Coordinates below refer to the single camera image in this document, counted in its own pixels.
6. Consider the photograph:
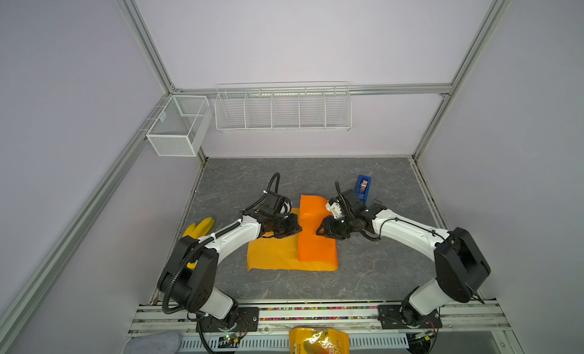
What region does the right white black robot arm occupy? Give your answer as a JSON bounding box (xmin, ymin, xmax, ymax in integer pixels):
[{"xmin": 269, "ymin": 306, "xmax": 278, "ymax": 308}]
[{"xmin": 316, "ymin": 182, "xmax": 491, "ymax": 328}]

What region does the white mesh square basket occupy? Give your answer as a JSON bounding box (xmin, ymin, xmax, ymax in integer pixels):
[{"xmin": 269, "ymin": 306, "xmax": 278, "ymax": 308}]
[{"xmin": 146, "ymin": 95, "xmax": 213, "ymax": 157}]

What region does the aluminium rail frame base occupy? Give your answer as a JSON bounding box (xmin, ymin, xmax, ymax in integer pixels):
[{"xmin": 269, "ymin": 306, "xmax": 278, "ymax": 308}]
[{"xmin": 127, "ymin": 301, "xmax": 512, "ymax": 337}]

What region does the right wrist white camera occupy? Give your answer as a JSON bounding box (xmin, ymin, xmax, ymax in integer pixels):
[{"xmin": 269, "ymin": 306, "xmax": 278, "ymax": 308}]
[{"xmin": 325, "ymin": 201, "xmax": 345, "ymax": 219}]

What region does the grey cloth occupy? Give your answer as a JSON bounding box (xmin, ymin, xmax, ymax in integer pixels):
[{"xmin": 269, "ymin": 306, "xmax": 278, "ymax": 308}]
[{"xmin": 123, "ymin": 332, "xmax": 182, "ymax": 354}]

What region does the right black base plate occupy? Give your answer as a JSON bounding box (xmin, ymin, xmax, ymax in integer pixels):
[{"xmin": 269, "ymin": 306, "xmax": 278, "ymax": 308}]
[{"xmin": 377, "ymin": 305, "xmax": 443, "ymax": 330}]

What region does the white slotted cable duct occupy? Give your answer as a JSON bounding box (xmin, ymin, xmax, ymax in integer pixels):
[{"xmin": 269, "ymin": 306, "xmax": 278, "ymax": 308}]
[{"xmin": 175, "ymin": 333, "xmax": 410, "ymax": 353}]

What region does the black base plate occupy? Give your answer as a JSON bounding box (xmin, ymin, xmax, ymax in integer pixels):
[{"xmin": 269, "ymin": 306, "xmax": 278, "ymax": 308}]
[
  {"xmin": 196, "ymin": 306, "xmax": 259, "ymax": 333},
  {"xmin": 377, "ymin": 305, "xmax": 443, "ymax": 330}
]

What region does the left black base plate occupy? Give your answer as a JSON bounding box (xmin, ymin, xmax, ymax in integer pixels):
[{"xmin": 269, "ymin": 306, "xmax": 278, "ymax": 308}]
[{"xmin": 196, "ymin": 306, "xmax": 259, "ymax": 333}]

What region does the blue tape dispenser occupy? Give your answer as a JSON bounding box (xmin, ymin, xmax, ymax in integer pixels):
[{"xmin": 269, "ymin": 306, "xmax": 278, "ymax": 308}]
[{"xmin": 355, "ymin": 174, "xmax": 371, "ymax": 203}]

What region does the white wire long shelf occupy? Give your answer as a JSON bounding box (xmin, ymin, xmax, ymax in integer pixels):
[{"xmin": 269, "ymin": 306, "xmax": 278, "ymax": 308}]
[{"xmin": 214, "ymin": 82, "xmax": 353, "ymax": 132}]

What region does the yellow banana bunch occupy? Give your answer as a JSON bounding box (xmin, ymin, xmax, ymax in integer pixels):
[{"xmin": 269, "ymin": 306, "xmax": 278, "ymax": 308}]
[{"xmin": 182, "ymin": 217, "xmax": 215, "ymax": 240}]

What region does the yellow snack bag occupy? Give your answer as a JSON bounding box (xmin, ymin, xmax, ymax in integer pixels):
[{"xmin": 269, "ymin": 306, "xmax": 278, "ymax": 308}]
[{"xmin": 289, "ymin": 328, "xmax": 350, "ymax": 354}]

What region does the wrist white camera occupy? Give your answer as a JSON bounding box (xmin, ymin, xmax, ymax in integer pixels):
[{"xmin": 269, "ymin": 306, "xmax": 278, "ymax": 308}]
[
  {"xmin": 280, "ymin": 197, "xmax": 292, "ymax": 216},
  {"xmin": 325, "ymin": 201, "xmax": 345, "ymax": 219}
]

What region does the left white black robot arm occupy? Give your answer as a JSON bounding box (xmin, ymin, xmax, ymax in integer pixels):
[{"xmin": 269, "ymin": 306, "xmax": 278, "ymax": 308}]
[{"xmin": 157, "ymin": 172, "xmax": 302, "ymax": 326}]

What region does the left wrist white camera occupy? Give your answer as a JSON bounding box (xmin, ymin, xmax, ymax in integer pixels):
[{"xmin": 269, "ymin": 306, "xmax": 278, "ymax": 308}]
[{"xmin": 280, "ymin": 197, "xmax": 292, "ymax": 216}]

